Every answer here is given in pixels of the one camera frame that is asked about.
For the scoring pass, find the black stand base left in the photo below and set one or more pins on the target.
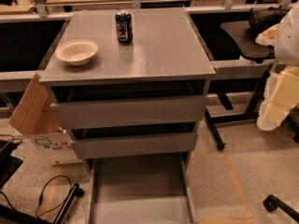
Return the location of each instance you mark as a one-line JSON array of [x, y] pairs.
[[75, 192]]

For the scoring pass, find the grey drawer cabinet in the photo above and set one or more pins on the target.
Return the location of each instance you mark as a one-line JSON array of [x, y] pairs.
[[165, 59]]

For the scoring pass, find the dark bag on table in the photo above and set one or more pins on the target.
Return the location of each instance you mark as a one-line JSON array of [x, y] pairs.
[[261, 20]]

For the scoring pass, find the black side table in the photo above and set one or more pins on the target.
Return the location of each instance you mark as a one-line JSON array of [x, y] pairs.
[[237, 76]]

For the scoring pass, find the grey top drawer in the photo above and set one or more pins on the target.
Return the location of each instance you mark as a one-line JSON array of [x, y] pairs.
[[129, 112]]

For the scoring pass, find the black chair caster right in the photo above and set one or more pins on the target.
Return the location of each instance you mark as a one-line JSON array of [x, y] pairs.
[[272, 203]]

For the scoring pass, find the white paper bowl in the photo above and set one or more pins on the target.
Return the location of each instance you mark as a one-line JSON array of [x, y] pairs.
[[76, 52]]

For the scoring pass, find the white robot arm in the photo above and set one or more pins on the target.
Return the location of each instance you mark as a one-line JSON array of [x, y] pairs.
[[287, 40]]

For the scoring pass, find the grey bottom drawer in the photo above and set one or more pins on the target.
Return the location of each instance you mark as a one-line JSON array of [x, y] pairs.
[[148, 189]]

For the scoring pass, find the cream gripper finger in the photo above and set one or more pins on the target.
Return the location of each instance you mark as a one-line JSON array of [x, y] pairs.
[[267, 37], [280, 96]]

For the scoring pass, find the grey middle drawer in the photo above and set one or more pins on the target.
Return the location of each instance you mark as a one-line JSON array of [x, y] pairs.
[[134, 145]]

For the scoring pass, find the grey drawer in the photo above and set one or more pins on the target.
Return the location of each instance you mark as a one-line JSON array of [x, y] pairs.
[[148, 189], [129, 112], [134, 145]]

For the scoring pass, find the blue pepsi can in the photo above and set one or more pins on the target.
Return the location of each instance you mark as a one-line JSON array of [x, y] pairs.
[[124, 28]]

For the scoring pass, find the open cardboard box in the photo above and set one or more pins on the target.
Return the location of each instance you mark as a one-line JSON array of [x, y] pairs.
[[34, 119]]

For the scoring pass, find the black equipment at left edge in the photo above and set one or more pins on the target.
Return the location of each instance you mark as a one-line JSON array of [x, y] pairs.
[[8, 164]]

